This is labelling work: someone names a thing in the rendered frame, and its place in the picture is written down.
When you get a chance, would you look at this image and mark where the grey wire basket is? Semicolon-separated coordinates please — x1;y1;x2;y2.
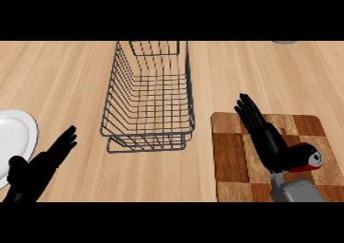
99;41;195;155

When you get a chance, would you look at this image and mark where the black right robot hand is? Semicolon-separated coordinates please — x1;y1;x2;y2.
232;93;319;174

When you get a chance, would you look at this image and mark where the checkered wooden cutting board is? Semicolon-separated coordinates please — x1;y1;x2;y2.
210;111;344;203

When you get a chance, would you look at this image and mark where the white plate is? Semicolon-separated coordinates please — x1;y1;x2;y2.
0;109;40;195

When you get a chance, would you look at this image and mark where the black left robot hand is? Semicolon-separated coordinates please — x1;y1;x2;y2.
1;125;77;203

